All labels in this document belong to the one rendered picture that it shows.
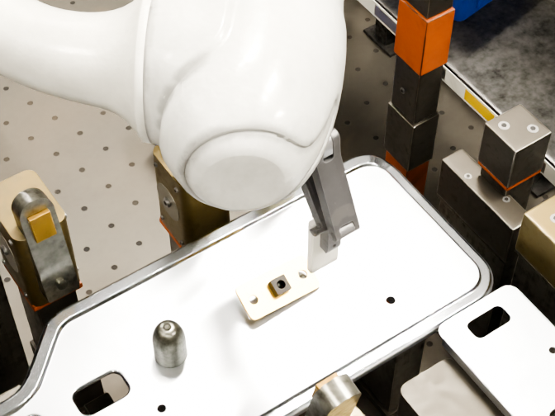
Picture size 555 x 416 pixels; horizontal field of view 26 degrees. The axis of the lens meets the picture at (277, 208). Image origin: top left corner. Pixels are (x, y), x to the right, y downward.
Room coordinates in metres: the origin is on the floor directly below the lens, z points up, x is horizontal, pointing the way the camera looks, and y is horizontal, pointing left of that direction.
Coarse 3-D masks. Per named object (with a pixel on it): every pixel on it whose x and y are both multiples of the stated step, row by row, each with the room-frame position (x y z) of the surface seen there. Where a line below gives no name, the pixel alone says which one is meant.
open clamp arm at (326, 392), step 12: (324, 384) 0.52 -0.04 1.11; (336, 384) 0.51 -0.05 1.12; (348, 384) 0.51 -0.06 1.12; (312, 396) 0.52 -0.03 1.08; (324, 396) 0.50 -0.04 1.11; (336, 396) 0.50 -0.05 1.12; (348, 396) 0.50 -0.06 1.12; (312, 408) 0.51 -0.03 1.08; (324, 408) 0.50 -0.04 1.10; (336, 408) 0.50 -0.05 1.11; (348, 408) 0.51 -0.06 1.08
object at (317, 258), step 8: (312, 224) 0.62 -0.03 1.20; (312, 240) 0.62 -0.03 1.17; (312, 248) 0.62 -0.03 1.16; (320, 248) 0.62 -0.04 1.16; (336, 248) 0.63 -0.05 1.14; (312, 256) 0.62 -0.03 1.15; (320, 256) 0.63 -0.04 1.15; (328, 256) 0.63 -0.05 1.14; (336, 256) 0.64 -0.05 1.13; (312, 264) 0.62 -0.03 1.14; (320, 264) 0.63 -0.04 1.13; (312, 272) 0.62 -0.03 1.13
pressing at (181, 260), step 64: (384, 192) 0.82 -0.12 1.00; (192, 256) 0.73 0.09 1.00; (256, 256) 0.73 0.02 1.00; (384, 256) 0.73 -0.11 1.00; (448, 256) 0.73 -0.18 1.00; (64, 320) 0.65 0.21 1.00; (128, 320) 0.65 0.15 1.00; (192, 320) 0.65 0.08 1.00; (256, 320) 0.65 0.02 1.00; (320, 320) 0.65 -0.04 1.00; (384, 320) 0.65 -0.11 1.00; (64, 384) 0.58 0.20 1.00; (128, 384) 0.58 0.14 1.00; (192, 384) 0.58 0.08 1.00; (256, 384) 0.58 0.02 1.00
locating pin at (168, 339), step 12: (168, 324) 0.62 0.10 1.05; (156, 336) 0.61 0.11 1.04; (168, 336) 0.61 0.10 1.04; (180, 336) 0.61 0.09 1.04; (156, 348) 0.60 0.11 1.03; (168, 348) 0.60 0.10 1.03; (180, 348) 0.60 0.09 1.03; (156, 360) 0.61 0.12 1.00; (168, 360) 0.60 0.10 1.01; (180, 360) 0.60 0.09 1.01
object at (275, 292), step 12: (288, 264) 0.71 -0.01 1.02; (300, 264) 0.71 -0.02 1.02; (264, 276) 0.69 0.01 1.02; (276, 276) 0.69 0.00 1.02; (288, 276) 0.70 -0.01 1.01; (312, 276) 0.70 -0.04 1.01; (240, 288) 0.68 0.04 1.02; (252, 288) 0.68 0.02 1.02; (264, 288) 0.68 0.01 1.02; (276, 288) 0.68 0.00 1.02; (288, 288) 0.68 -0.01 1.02; (300, 288) 0.69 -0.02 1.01; (312, 288) 0.69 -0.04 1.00; (240, 300) 0.66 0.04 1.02; (264, 300) 0.67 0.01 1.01; (276, 300) 0.67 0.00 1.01; (288, 300) 0.67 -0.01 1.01; (252, 312) 0.65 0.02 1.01; (264, 312) 0.66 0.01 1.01
